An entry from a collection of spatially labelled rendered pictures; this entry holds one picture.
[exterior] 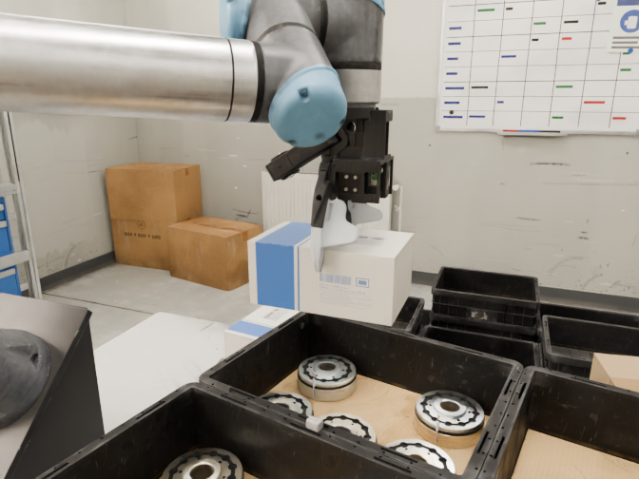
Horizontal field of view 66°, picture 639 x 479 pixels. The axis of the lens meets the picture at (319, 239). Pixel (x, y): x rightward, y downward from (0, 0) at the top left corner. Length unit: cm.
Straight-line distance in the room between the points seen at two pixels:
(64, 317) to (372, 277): 53
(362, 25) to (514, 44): 287
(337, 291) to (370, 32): 31
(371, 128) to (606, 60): 292
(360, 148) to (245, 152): 339
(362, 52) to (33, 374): 65
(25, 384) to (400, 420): 57
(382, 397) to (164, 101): 62
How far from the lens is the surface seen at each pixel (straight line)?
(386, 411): 85
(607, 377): 102
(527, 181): 350
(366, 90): 61
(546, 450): 84
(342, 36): 61
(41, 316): 95
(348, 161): 61
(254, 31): 55
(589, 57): 347
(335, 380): 87
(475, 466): 62
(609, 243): 362
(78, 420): 95
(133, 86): 45
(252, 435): 70
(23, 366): 86
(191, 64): 45
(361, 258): 61
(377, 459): 61
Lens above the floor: 132
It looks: 16 degrees down
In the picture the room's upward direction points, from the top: straight up
